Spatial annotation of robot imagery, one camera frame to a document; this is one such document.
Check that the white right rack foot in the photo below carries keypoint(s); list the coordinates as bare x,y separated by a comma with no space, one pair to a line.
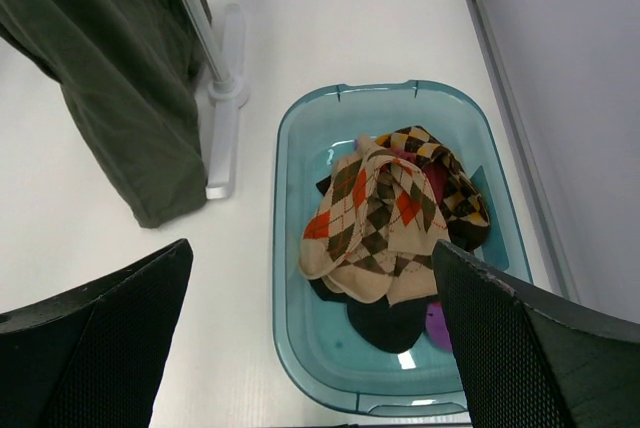
226,108

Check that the red purple striped sock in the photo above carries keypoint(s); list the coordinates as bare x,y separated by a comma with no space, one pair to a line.
435,325

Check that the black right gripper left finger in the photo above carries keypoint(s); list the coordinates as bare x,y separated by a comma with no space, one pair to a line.
94,356

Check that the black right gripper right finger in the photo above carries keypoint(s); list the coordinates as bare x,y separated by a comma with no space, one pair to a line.
529,358

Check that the yellow brown checked sock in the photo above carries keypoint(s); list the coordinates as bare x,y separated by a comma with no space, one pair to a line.
464,208

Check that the white metal clothes rack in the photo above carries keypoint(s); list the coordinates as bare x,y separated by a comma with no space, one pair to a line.
195,13

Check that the teal plastic basket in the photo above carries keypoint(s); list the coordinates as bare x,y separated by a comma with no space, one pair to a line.
320,351

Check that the olive green hanging garment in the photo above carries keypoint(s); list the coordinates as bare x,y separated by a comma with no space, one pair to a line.
127,70

